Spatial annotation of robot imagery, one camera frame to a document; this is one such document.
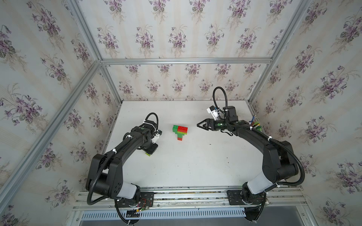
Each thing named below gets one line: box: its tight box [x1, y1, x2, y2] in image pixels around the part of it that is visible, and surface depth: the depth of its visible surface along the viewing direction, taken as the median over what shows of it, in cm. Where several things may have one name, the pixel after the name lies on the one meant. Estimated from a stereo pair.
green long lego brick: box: [172, 124, 180, 135], surface depth 90 cm
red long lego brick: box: [177, 125, 189, 134], surface depth 90 cm
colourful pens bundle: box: [248, 114, 263, 132], surface depth 93 cm
